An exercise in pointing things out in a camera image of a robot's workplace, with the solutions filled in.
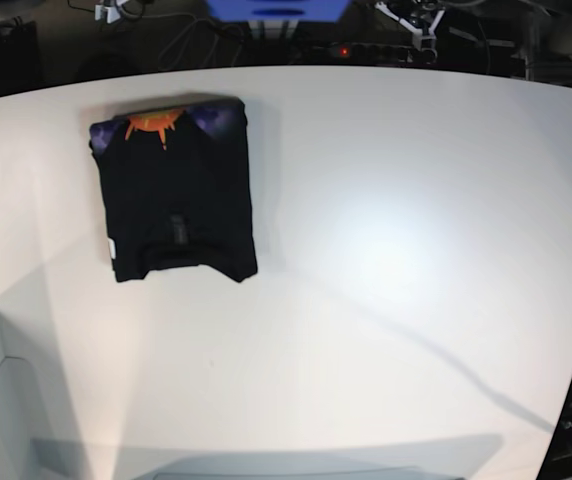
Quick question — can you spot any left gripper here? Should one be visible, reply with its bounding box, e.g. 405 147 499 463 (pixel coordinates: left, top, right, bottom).
374 0 445 50

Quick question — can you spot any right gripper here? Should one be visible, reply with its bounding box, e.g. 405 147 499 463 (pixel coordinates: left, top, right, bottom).
93 0 139 23

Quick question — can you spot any black T-shirt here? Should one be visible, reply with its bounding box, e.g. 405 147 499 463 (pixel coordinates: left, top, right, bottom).
89 97 258 283

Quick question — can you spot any black power strip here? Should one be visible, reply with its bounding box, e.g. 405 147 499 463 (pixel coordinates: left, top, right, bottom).
317 42 437 67

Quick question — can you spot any blue box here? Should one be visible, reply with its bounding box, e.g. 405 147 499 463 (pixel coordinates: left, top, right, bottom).
206 0 351 22

